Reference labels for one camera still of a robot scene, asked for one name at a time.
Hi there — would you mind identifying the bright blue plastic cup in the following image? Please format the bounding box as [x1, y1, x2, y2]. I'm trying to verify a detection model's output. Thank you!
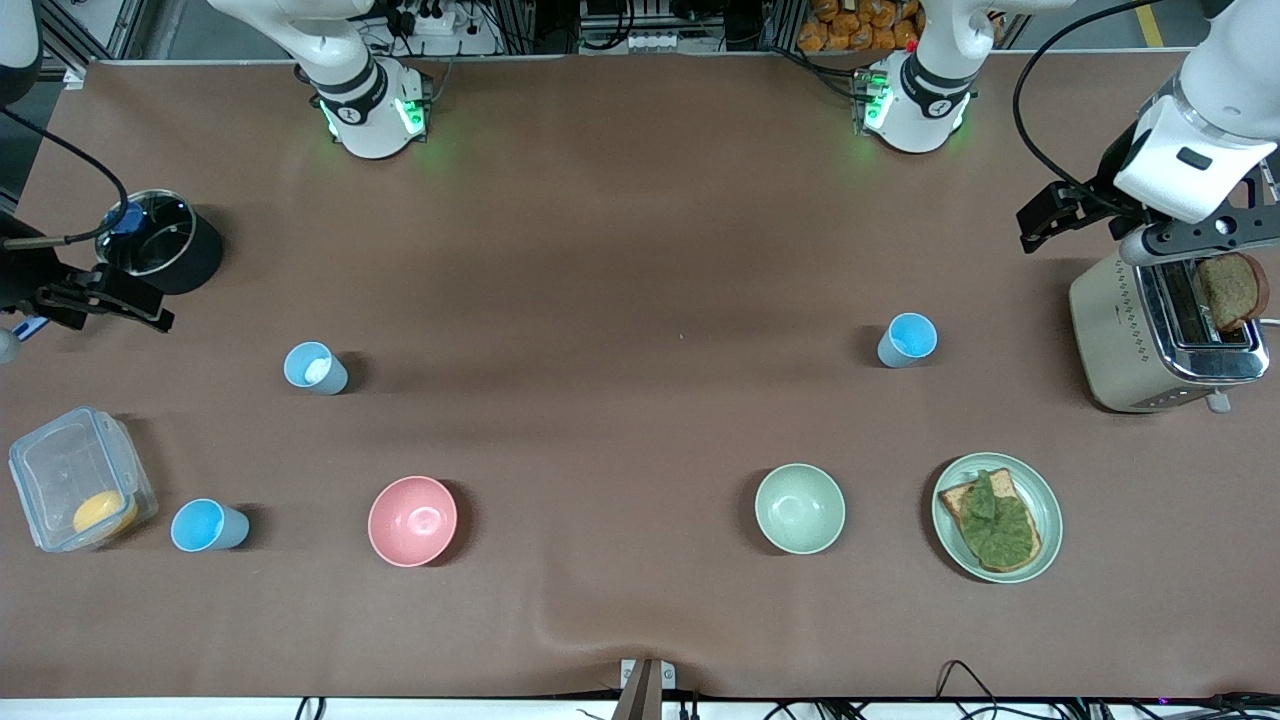
[877, 312, 939, 370]
[170, 498, 251, 554]

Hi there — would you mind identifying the pale blue cup with paper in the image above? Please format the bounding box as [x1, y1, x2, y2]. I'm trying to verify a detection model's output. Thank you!
[283, 341, 350, 397]

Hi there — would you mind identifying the beige metal toaster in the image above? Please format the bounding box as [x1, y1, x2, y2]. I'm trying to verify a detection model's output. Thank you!
[1068, 250, 1274, 415]

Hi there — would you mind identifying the brown bread slice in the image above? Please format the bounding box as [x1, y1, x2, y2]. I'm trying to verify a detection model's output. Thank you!
[1195, 252, 1271, 334]

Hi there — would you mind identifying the clear plastic lidded container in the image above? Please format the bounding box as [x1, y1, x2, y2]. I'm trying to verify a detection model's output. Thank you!
[8, 405, 160, 554]

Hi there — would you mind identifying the yellow round food piece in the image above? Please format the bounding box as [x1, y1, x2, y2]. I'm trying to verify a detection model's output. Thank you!
[72, 489, 140, 538]

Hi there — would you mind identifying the bag of orange snacks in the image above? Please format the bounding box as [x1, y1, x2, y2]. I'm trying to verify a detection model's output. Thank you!
[797, 0, 927, 54]

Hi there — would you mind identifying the toast slice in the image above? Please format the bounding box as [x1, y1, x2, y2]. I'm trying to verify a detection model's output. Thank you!
[939, 467, 1044, 574]

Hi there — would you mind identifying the pale green plate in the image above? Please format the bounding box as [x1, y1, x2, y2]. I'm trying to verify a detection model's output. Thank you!
[931, 452, 1065, 585]

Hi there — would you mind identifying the green lettuce leaf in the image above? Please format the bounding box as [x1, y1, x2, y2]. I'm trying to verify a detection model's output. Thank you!
[961, 469, 1038, 569]

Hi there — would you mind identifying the pink bowl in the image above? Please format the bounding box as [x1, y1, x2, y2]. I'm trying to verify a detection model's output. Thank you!
[367, 475, 459, 569]

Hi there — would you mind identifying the pale green bowl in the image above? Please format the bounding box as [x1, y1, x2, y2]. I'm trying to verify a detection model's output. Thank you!
[754, 462, 847, 556]

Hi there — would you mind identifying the brown table cover mat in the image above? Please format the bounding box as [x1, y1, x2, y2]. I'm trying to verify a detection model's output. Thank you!
[0, 50, 1280, 701]

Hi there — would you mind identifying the white power strip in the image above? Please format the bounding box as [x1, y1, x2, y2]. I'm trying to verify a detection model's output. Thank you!
[394, 3, 460, 37]

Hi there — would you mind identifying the black saucepan with blue handle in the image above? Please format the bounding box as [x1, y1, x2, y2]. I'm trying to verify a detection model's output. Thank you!
[12, 188, 226, 343]

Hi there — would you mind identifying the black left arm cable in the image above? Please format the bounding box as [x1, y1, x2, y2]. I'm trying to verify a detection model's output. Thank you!
[1011, 0, 1167, 201]

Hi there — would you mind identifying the black cable loop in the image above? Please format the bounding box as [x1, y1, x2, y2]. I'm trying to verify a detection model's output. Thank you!
[934, 659, 1002, 720]

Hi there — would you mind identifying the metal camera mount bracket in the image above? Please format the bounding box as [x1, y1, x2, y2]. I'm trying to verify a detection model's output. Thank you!
[612, 657, 678, 720]

